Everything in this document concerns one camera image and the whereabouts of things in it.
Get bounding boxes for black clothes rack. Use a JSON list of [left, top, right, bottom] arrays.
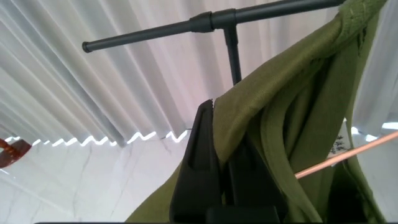
[[81, 0, 346, 86]]

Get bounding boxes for white curtain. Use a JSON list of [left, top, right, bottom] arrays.
[[0, 0, 398, 147]]

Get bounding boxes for green printed shirt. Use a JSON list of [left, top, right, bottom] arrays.
[[126, 0, 389, 223]]

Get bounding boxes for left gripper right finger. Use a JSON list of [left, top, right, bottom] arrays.
[[222, 136, 289, 223]]

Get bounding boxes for pink clothes hanger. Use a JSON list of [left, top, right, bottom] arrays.
[[294, 130, 398, 180]]

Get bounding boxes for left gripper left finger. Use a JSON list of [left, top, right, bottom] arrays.
[[169, 99, 223, 223]]

